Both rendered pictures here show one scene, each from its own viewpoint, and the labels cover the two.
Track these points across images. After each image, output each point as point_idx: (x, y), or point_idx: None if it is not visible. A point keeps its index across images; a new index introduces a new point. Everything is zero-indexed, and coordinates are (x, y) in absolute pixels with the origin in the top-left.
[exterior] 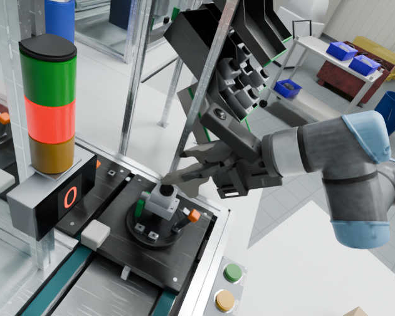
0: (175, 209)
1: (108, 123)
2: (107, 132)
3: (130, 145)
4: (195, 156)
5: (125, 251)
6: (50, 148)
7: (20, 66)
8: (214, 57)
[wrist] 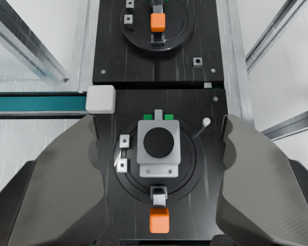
0: (161, 177)
1: (301, 18)
2: None
3: (289, 60)
4: (225, 162)
5: (99, 143)
6: None
7: None
8: None
